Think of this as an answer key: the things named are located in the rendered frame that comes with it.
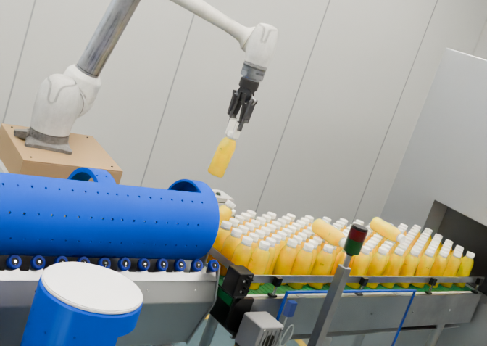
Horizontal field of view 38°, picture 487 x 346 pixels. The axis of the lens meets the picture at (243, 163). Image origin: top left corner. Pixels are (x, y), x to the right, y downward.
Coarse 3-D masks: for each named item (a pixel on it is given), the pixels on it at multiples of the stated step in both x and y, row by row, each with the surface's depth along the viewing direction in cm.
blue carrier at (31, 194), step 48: (0, 192) 196; (48, 192) 206; (96, 192) 217; (144, 192) 230; (192, 192) 244; (0, 240) 199; (48, 240) 208; (96, 240) 218; (144, 240) 229; (192, 240) 241
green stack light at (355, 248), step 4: (348, 240) 257; (352, 240) 256; (344, 244) 259; (348, 244) 257; (352, 244) 256; (356, 244) 256; (360, 244) 256; (344, 248) 258; (348, 248) 257; (352, 248) 256; (356, 248) 256; (360, 248) 257; (348, 252) 257; (352, 252) 256; (356, 252) 257
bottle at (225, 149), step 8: (224, 144) 274; (232, 144) 274; (216, 152) 276; (224, 152) 274; (232, 152) 275; (216, 160) 275; (224, 160) 274; (208, 168) 278; (216, 168) 275; (224, 168) 276
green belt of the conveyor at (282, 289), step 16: (272, 288) 273; (288, 288) 278; (304, 288) 284; (352, 288) 303; (368, 288) 310; (384, 288) 317; (400, 288) 324; (416, 288) 332; (432, 288) 341; (448, 288) 349; (464, 288) 358
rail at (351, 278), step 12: (264, 276) 260; (288, 276) 268; (300, 276) 272; (312, 276) 277; (324, 276) 281; (360, 276) 295; (372, 276) 301; (384, 276) 306; (396, 276) 312; (408, 276) 317; (420, 276) 324; (432, 276) 330; (444, 276) 337; (456, 276) 343; (468, 276) 351; (480, 276) 358
